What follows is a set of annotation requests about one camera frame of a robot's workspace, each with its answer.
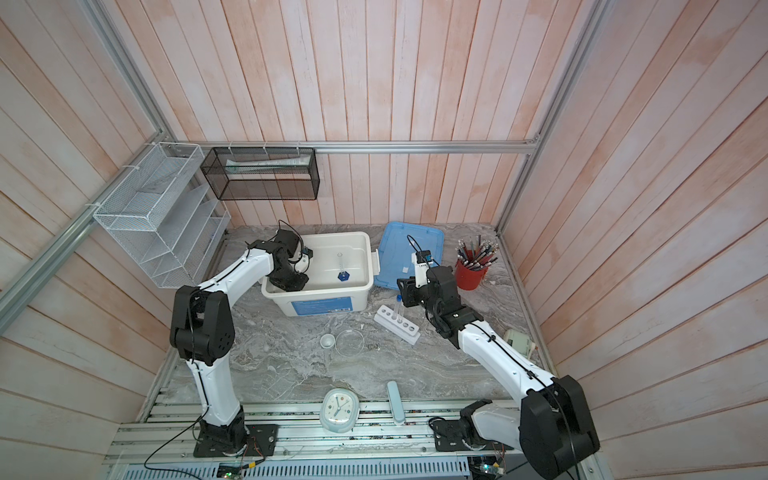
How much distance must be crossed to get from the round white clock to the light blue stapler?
9 centimetres

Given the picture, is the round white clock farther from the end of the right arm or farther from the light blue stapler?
the end of the right arm

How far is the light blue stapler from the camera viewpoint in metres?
0.76

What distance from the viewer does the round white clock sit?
29.5 inches
